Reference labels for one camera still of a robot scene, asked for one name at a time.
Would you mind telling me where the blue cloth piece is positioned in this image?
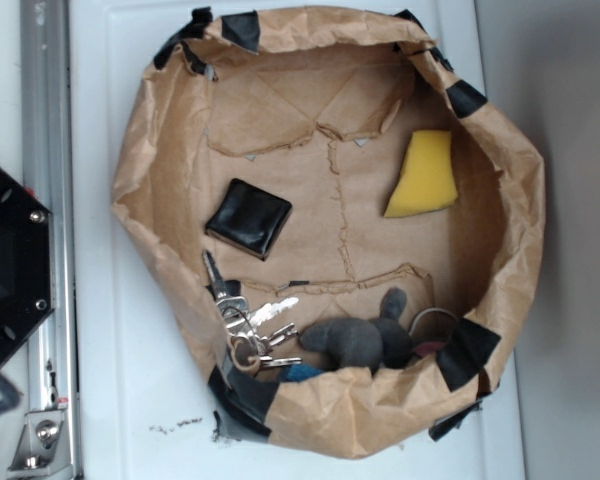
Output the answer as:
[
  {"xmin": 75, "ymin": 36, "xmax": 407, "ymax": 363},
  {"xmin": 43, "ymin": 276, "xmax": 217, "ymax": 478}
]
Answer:
[{"xmin": 277, "ymin": 363, "xmax": 324, "ymax": 383}]

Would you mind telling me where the grey metal ring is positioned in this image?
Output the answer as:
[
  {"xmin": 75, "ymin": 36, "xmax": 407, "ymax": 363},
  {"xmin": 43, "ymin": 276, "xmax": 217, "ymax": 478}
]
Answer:
[{"xmin": 410, "ymin": 307, "xmax": 458, "ymax": 339}]

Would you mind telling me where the silver key bunch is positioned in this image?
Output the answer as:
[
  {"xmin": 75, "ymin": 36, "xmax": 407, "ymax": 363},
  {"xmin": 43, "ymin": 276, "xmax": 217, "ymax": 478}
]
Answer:
[{"xmin": 202, "ymin": 250, "xmax": 302, "ymax": 375}]

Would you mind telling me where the metal corner bracket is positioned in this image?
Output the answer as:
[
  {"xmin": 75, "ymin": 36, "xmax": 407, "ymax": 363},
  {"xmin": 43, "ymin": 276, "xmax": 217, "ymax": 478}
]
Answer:
[{"xmin": 7, "ymin": 410, "xmax": 70, "ymax": 479}]

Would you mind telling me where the grey plush mouse toy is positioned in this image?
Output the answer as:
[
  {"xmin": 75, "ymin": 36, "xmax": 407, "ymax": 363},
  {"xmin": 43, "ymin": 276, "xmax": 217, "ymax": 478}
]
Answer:
[{"xmin": 299, "ymin": 288, "xmax": 413, "ymax": 373}]

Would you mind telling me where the yellow sponge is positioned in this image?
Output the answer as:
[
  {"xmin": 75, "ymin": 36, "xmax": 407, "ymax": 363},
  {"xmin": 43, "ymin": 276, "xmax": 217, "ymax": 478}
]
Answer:
[{"xmin": 383, "ymin": 130, "xmax": 459, "ymax": 218}]

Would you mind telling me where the dark red cloth piece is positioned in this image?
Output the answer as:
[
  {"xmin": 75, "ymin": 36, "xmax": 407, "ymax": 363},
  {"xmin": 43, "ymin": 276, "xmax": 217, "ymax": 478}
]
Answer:
[{"xmin": 411, "ymin": 340, "xmax": 446, "ymax": 358}]

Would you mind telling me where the brown paper bag bin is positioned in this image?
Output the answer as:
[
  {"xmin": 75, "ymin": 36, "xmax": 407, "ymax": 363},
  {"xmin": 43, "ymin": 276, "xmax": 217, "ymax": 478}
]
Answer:
[{"xmin": 112, "ymin": 6, "xmax": 545, "ymax": 459}]

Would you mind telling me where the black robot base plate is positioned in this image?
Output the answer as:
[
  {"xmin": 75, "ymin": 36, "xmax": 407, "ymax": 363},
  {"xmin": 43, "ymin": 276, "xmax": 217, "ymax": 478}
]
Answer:
[{"xmin": 0, "ymin": 167, "xmax": 54, "ymax": 367}]

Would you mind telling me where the black box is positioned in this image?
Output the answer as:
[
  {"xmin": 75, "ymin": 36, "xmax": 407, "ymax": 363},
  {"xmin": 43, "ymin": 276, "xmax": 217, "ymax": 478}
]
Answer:
[{"xmin": 205, "ymin": 178, "xmax": 293, "ymax": 261}]

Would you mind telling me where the aluminium frame rail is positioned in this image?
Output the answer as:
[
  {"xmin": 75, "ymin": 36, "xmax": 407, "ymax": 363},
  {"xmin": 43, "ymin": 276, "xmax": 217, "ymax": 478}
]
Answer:
[{"xmin": 9, "ymin": 1, "xmax": 83, "ymax": 479}]

